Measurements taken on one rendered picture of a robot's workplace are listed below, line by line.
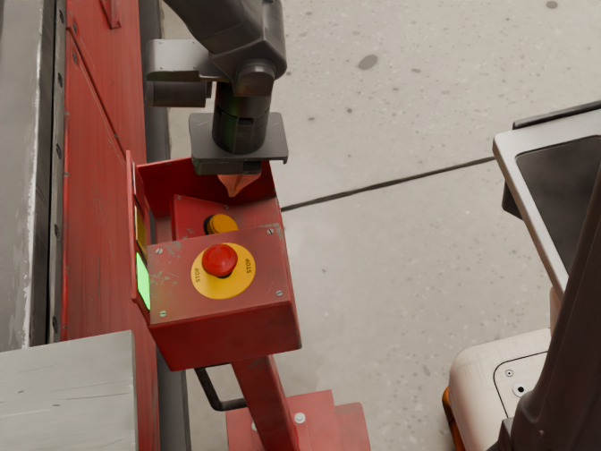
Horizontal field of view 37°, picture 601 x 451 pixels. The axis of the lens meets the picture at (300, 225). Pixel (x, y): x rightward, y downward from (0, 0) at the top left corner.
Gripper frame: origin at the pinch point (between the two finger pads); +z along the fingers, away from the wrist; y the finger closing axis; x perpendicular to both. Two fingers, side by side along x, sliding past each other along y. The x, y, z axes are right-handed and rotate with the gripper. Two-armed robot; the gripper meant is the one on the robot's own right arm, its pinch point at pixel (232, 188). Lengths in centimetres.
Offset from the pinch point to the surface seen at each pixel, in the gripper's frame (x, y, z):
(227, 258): 9.9, 1.5, -0.3
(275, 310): 14.8, -3.4, 2.9
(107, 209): -17.0, 14.4, 25.6
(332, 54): -99, -41, 71
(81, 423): 34.7, 16.1, -16.1
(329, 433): 4, -22, 65
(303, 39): -106, -35, 73
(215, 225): -0.2, 1.3, 7.3
